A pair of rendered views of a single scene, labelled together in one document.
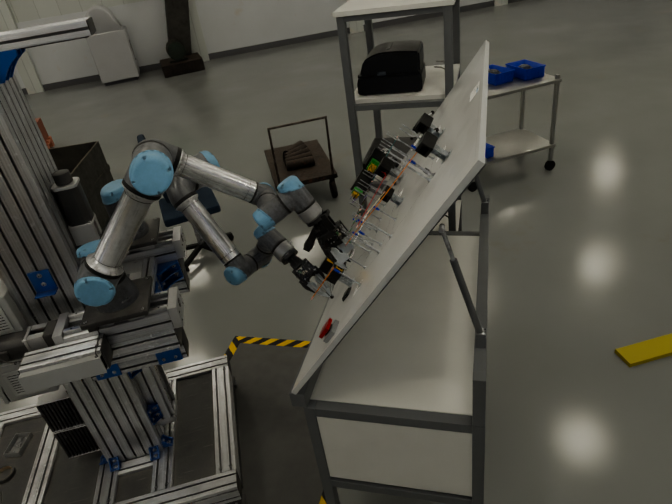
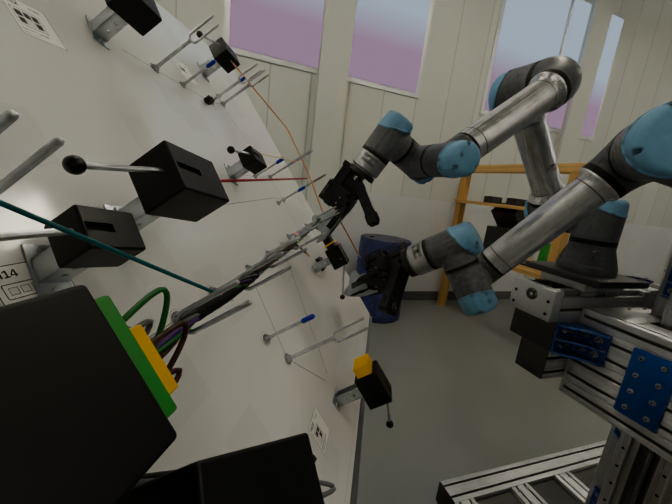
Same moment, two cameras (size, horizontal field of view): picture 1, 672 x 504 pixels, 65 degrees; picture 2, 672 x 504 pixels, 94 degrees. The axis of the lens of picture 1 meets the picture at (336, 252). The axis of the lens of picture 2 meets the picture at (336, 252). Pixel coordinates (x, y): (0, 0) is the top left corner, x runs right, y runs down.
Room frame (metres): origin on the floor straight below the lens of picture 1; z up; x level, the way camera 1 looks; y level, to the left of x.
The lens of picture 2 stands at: (2.33, -0.16, 1.32)
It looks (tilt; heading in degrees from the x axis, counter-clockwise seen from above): 12 degrees down; 168
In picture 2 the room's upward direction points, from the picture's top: 7 degrees clockwise
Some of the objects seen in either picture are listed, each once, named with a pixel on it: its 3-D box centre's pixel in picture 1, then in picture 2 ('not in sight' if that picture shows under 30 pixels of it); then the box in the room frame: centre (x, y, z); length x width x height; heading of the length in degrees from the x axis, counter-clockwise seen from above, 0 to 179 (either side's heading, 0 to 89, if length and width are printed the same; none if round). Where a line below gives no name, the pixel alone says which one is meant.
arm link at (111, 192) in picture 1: (119, 198); not in sight; (2.06, 0.85, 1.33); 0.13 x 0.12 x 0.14; 141
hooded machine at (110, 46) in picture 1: (111, 43); not in sight; (11.25, 3.69, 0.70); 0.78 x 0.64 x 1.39; 98
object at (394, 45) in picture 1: (391, 67); not in sight; (2.56, -0.40, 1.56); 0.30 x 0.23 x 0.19; 73
